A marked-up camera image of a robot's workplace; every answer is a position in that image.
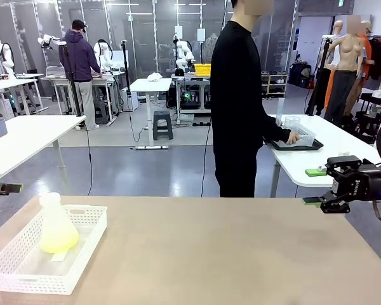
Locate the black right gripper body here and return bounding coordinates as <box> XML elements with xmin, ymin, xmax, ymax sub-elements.
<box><xmin>331</xmin><ymin>164</ymin><xmax>381</xmax><ymax>203</ymax></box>

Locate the white perforated plastic basket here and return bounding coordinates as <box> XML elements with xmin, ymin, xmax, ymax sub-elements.
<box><xmin>0</xmin><ymin>205</ymin><xmax>108</xmax><ymax>295</ymax></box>
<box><xmin>276</xmin><ymin>123</ymin><xmax>316</xmax><ymax>148</ymax></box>

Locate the translucent conical flask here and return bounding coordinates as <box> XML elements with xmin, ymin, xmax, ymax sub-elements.
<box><xmin>39</xmin><ymin>193</ymin><xmax>80</xmax><ymax>254</ymax></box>

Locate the person's right forearm black sleeve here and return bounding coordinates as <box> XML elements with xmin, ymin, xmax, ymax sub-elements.
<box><xmin>262</xmin><ymin>113</ymin><xmax>291</xmax><ymax>142</ymax></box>

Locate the person's right hand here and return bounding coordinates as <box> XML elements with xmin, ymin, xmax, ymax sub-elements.
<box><xmin>286</xmin><ymin>130</ymin><xmax>302</xmax><ymax>146</ymax></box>

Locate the black plastic tray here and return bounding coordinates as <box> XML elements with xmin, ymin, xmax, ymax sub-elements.
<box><xmin>264</xmin><ymin>135</ymin><xmax>324</xmax><ymax>152</ymax></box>

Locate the white rounded table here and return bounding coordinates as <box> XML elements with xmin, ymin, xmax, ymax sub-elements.
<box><xmin>265</xmin><ymin>114</ymin><xmax>381</xmax><ymax>188</ymax></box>

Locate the white rectangular table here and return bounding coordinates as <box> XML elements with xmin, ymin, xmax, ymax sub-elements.
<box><xmin>0</xmin><ymin>114</ymin><xmax>87</xmax><ymax>177</ymax></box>

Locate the white paper label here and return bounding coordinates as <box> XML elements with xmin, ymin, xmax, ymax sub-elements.
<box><xmin>50</xmin><ymin>250</ymin><xmax>68</xmax><ymax>263</ymax></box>

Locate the white background desk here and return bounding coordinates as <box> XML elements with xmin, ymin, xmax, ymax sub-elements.
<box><xmin>0</xmin><ymin>72</ymin><xmax>45</xmax><ymax>116</ymax></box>

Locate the black suitcase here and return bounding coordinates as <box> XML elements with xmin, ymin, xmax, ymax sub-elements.
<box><xmin>288</xmin><ymin>62</ymin><xmax>312</xmax><ymax>89</ymax></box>

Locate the white shoe rack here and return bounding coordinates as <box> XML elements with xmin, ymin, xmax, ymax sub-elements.
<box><xmin>260</xmin><ymin>73</ymin><xmax>288</xmax><ymax>98</ymax></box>

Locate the mannequin with orange clothes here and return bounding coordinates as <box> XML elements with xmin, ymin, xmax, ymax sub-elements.
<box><xmin>358</xmin><ymin>20</ymin><xmax>376</xmax><ymax>80</ymax></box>

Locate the dark grey stool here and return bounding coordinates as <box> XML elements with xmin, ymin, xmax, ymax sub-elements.
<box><xmin>93</xmin><ymin>101</ymin><xmax>110</xmax><ymax>125</ymax></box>

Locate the white humanoid robot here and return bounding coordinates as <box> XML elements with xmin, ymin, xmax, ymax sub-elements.
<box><xmin>0</xmin><ymin>39</ymin><xmax>16</xmax><ymax>80</ymax></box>

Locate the person in black shirt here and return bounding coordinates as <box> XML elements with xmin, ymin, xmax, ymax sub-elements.
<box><xmin>210</xmin><ymin>0</ymin><xmax>276</xmax><ymax>198</ymax></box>

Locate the person in purple hoodie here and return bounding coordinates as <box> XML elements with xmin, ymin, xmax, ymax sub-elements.
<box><xmin>58</xmin><ymin>19</ymin><xmax>102</xmax><ymax>132</ymax></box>

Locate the yellow plastic bin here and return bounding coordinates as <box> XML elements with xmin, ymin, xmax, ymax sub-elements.
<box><xmin>194</xmin><ymin>63</ymin><xmax>212</xmax><ymax>77</ymax></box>

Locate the black slim tripod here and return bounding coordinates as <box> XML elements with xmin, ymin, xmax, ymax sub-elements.
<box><xmin>120</xmin><ymin>39</ymin><xmax>135</xmax><ymax>112</ymax></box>

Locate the grey plastic stool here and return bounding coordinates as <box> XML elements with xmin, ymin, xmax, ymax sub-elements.
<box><xmin>152</xmin><ymin>110</ymin><xmax>175</xmax><ymax>141</ymax></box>

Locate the small white standing table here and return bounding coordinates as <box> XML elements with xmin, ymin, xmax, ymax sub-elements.
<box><xmin>130</xmin><ymin>78</ymin><xmax>173</xmax><ymax>151</ymax></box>

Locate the thin black tripod cable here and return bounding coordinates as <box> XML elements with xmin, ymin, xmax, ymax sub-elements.
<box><xmin>86</xmin><ymin>128</ymin><xmax>93</xmax><ymax>196</ymax></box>

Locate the black camera tripod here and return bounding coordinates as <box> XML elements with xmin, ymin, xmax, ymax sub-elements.
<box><xmin>58</xmin><ymin>40</ymin><xmax>83</xmax><ymax>117</ymax></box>

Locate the white robot with black hose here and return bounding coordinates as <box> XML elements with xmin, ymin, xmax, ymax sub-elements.
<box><xmin>93</xmin><ymin>39</ymin><xmax>116</xmax><ymax>72</ymax></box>

